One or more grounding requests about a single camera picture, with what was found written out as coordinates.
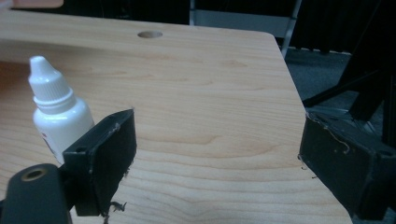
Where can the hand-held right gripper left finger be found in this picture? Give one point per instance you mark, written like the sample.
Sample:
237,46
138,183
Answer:
102,161

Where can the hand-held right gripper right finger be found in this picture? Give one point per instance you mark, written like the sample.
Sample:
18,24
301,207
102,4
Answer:
342,168

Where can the white dropper bottle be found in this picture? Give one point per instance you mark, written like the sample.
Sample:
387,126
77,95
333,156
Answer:
57,109

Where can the black stand leg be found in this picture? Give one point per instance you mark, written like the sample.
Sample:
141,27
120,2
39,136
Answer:
358,77

